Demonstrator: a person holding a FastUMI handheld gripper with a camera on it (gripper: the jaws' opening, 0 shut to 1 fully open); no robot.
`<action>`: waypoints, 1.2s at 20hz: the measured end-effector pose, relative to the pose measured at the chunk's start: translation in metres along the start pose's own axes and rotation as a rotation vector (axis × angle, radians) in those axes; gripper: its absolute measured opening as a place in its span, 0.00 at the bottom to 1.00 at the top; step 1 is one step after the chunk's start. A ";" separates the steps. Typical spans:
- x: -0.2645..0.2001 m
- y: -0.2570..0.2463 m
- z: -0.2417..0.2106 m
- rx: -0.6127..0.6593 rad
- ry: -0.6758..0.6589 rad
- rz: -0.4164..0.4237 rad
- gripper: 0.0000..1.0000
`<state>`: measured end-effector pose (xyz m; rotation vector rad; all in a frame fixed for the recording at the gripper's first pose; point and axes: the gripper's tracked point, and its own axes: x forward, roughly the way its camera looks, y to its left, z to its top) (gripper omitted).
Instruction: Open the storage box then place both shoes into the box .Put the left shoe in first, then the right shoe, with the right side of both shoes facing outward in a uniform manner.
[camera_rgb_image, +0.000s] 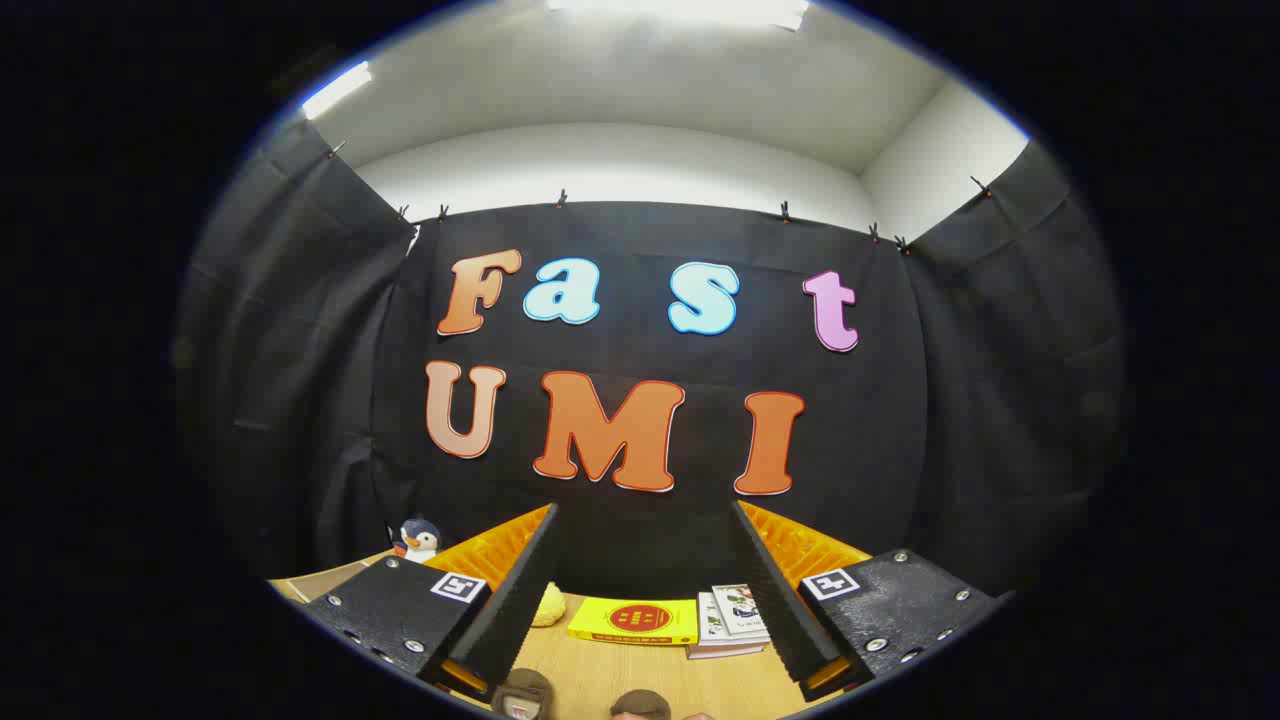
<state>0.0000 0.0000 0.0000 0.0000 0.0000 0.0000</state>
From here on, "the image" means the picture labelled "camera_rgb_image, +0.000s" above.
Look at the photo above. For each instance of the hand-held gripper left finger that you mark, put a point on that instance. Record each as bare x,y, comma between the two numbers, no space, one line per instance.
500,620

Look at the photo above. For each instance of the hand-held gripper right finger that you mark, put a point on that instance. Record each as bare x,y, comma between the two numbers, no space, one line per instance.
785,620

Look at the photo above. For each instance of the brown fuzzy shoe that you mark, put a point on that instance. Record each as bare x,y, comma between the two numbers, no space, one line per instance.
522,695
640,706

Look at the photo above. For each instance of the yellow round plush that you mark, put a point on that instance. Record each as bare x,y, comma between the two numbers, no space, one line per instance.
548,607

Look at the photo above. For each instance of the dark red book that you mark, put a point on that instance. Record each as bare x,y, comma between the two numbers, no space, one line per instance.
715,652

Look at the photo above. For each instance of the penguin plush toy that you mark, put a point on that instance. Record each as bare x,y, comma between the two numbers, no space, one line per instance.
420,545

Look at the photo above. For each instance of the yellow book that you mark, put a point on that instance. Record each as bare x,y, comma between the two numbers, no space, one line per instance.
630,620

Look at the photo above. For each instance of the ceiling light panel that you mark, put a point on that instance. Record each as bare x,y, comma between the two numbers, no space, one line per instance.
675,10
337,90

